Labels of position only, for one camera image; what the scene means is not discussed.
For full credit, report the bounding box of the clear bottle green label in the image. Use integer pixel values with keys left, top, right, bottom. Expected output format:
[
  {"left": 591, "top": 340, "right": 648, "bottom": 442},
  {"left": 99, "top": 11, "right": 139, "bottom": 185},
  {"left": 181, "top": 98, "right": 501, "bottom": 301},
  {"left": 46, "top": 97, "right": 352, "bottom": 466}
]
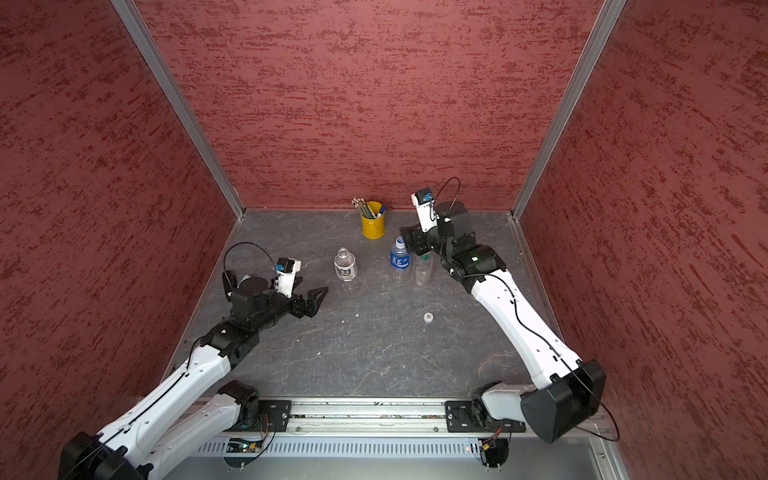
[{"left": 411, "top": 252, "right": 433, "bottom": 286}]

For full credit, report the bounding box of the clear bottle blue label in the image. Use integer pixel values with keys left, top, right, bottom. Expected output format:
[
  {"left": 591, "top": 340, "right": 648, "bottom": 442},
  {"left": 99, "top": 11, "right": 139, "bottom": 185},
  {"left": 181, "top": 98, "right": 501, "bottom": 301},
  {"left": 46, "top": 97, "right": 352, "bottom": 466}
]
[{"left": 390, "top": 243, "right": 411, "bottom": 283}]

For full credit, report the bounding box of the small clear bottle white label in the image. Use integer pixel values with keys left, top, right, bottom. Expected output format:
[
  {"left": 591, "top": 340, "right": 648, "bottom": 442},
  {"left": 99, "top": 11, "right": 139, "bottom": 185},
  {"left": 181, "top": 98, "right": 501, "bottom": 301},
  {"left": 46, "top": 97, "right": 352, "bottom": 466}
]
[{"left": 334, "top": 247, "right": 357, "bottom": 282}]

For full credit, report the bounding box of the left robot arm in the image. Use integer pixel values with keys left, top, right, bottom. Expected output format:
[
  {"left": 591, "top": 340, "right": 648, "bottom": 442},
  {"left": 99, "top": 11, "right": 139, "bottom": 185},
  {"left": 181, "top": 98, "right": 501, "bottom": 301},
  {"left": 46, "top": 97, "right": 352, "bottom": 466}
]
[{"left": 58, "top": 273, "right": 329, "bottom": 479}]

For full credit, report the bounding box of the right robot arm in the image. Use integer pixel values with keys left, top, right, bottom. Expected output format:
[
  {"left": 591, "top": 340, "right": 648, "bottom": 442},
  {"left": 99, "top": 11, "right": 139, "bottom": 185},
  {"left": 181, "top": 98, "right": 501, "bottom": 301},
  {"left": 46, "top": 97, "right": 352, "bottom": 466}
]
[{"left": 400, "top": 189, "right": 607, "bottom": 443}]

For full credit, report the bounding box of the grey small stapler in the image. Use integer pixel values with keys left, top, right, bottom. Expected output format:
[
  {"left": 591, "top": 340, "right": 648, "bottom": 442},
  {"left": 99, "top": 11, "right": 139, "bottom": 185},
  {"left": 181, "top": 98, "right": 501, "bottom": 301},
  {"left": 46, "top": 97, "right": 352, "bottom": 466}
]
[{"left": 237, "top": 274, "right": 252, "bottom": 289}]

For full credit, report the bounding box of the black stapler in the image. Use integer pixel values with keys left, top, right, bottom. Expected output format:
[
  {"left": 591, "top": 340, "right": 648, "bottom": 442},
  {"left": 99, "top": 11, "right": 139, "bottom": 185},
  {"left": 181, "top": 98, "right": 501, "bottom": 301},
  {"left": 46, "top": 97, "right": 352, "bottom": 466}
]
[{"left": 222, "top": 270, "right": 237, "bottom": 302}]

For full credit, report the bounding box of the yellow pencil cup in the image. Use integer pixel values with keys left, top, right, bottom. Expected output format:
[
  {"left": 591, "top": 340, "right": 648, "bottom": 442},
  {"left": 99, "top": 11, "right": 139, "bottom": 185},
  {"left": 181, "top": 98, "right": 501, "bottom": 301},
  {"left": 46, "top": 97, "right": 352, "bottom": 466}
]
[{"left": 361, "top": 201, "right": 386, "bottom": 240}]

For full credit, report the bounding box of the pencils bundle in cup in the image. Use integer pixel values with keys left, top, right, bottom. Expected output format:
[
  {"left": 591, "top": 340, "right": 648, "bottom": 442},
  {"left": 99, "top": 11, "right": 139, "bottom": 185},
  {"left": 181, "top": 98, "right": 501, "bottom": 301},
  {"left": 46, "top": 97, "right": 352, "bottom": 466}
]
[{"left": 352, "top": 197, "right": 377, "bottom": 220}]

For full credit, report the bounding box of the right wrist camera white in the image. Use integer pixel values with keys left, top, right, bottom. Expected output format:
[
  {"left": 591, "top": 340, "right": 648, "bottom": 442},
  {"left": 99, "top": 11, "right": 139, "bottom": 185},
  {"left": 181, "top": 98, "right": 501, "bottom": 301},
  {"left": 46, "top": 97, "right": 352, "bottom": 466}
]
[{"left": 411, "top": 188, "right": 437, "bottom": 233}]

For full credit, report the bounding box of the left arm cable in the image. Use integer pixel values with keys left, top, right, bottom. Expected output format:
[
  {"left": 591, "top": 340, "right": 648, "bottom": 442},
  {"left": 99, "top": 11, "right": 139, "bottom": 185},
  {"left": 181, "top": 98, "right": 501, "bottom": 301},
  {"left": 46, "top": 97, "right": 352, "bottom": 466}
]
[{"left": 223, "top": 241, "right": 278, "bottom": 283}]

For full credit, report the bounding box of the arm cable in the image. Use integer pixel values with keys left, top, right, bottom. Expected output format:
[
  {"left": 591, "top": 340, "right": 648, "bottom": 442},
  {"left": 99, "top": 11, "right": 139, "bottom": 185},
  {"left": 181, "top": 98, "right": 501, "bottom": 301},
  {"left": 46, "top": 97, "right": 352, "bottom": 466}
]
[
  {"left": 223, "top": 241, "right": 278, "bottom": 283},
  {"left": 433, "top": 176, "right": 463, "bottom": 211}
]

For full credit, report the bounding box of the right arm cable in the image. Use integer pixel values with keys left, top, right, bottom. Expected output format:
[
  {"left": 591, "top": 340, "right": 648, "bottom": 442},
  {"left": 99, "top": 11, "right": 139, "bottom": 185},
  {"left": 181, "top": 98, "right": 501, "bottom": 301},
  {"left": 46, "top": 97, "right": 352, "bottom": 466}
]
[{"left": 433, "top": 176, "right": 463, "bottom": 211}]

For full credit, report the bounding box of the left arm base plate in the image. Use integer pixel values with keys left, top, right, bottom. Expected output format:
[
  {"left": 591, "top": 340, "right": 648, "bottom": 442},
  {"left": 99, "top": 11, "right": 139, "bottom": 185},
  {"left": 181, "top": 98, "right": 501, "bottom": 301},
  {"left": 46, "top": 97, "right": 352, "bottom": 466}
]
[{"left": 230, "top": 399, "right": 293, "bottom": 433}]

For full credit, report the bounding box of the perforated cable tray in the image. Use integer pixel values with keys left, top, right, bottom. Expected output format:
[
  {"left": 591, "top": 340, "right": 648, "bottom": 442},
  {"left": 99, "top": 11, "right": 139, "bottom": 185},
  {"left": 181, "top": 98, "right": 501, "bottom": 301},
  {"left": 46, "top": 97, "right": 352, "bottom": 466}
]
[{"left": 191, "top": 436, "right": 483, "bottom": 460}]

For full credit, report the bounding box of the aluminium mounting rail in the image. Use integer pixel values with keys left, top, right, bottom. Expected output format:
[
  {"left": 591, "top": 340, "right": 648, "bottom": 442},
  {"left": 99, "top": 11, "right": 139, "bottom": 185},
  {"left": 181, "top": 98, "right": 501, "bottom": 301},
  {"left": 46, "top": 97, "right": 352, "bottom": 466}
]
[{"left": 179, "top": 395, "right": 613, "bottom": 438}]

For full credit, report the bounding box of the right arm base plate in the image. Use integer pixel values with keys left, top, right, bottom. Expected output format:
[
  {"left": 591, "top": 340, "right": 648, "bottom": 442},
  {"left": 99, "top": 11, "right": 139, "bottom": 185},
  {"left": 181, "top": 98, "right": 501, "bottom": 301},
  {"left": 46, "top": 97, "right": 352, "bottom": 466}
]
[{"left": 444, "top": 400, "right": 526, "bottom": 434}]

